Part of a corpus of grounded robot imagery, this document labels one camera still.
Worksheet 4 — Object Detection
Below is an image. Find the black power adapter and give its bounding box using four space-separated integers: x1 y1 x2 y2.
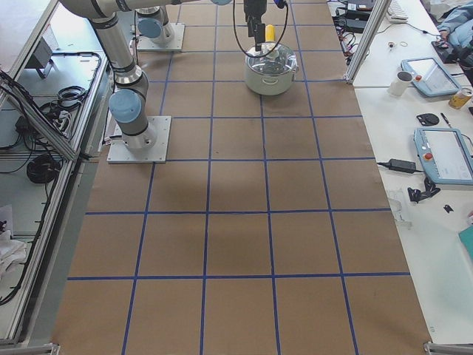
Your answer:
377 158 422 174

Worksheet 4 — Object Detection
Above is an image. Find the black plastic bracket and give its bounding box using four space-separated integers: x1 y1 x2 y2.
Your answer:
407 177 440 203

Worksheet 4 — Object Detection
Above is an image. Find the person in blue jacket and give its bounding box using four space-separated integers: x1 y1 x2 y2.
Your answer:
438 1 472 67

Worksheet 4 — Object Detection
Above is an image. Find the teal folder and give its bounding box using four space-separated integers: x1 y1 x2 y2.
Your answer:
458 226 473 261

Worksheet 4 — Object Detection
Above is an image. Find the black laptop charger box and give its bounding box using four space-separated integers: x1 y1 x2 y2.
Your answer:
333 0 375 33

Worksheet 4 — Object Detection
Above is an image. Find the white keyboard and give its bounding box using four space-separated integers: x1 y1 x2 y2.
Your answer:
385 0 409 24

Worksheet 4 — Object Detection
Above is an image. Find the white crumpled cloth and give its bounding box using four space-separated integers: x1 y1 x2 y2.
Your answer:
0 203 27 282

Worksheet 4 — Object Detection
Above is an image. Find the aluminium frame post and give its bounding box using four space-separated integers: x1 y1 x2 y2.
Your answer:
344 0 390 84

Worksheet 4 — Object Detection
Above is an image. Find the clear plastic holder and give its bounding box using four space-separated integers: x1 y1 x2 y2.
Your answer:
386 189 412 229

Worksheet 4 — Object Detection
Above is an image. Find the coiled black cable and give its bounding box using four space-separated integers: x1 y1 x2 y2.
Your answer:
26 152 61 185

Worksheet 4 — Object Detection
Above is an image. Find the small black clip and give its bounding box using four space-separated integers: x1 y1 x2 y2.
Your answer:
443 204 454 213

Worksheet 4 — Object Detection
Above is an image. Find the aluminium frame rail left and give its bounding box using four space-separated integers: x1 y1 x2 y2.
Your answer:
1 51 112 347

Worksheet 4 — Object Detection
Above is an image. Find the black round disc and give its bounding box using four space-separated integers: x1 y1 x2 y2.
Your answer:
416 113 440 126

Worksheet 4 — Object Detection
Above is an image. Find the black cable bundle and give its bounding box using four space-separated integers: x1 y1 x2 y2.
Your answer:
38 85 91 138

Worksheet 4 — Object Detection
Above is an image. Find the white cooking pot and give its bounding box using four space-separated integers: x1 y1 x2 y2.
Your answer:
244 63 299 95

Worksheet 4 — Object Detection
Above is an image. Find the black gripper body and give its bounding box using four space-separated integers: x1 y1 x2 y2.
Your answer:
243 0 266 18

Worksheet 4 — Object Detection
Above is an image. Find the glass pot lid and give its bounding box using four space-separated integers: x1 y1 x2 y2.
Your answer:
245 42 298 76

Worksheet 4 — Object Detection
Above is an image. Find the upper teach pendant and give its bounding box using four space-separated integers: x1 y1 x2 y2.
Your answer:
401 57 461 97

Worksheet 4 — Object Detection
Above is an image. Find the white paper cup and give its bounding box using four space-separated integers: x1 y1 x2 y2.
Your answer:
387 70 413 97

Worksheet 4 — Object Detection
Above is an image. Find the yellow corn cob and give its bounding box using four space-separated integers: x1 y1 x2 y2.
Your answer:
265 24 276 42

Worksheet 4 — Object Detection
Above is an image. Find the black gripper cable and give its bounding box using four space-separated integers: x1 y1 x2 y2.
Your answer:
231 0 290 58

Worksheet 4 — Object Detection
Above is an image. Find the grey metal box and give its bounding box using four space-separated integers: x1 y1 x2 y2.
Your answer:
25 38 54 79

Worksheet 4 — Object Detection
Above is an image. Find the black pen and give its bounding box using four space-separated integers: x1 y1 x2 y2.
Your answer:
440 112 452 128

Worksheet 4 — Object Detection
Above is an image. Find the lower teach pendant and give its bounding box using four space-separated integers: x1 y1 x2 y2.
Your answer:
413 127 472 186

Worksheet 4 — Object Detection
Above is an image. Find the yellow drink can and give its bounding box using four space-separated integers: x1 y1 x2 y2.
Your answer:
448 87 472 109

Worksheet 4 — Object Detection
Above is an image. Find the teach pendant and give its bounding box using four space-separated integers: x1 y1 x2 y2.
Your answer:
413 127 472 186
401 57 461 97

